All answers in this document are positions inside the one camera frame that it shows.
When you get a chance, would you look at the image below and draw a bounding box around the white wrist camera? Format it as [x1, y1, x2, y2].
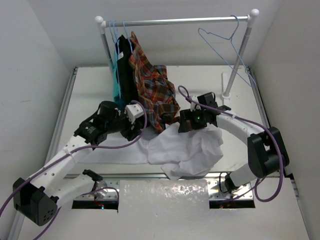
[125, 103, 144, 124]
[189, 95, 201, 112]

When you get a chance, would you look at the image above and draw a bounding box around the blue hanger with black garment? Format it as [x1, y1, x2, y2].
[112, 20, 119, 48]

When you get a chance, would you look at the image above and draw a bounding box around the white shirt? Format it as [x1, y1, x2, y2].
[81, 123, 224, 180]

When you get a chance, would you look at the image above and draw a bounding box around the clothes rack metal white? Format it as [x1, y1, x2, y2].
[94, 9, 260, 100]

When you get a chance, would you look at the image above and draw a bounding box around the blue hanger with teal garment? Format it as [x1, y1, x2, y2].
[108, 20, 116, 45]

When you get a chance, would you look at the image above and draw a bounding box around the teal garment on hanger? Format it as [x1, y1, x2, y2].
[112, 49, 124, 109]

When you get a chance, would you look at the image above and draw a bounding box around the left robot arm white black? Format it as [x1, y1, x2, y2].
[12, 100, 148, 226]

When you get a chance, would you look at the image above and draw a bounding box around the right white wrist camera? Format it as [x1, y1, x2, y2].
[189, 95, 201, 112]

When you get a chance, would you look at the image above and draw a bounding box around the metal mounting rail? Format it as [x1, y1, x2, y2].
[73, 172, 254, 208]

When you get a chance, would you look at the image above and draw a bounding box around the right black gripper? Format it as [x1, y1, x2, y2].
[178, 107, 207, 133]

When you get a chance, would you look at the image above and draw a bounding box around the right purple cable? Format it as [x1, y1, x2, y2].
[177, 85, 286, 203]

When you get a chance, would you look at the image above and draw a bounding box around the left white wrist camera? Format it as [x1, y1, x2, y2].
[125, 103, 144, 124]

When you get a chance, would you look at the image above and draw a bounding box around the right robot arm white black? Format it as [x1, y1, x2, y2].
[178, 92, 290, 194]

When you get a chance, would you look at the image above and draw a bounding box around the empty blue wire hanger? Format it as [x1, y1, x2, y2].
[197, 14, 257, 88]

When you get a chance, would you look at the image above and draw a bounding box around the plaid shirt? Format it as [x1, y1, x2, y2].
[128, 32, 180, 133]

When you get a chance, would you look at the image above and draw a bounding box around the black garment on hanger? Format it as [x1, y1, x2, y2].
[117, 35, 138, 107]

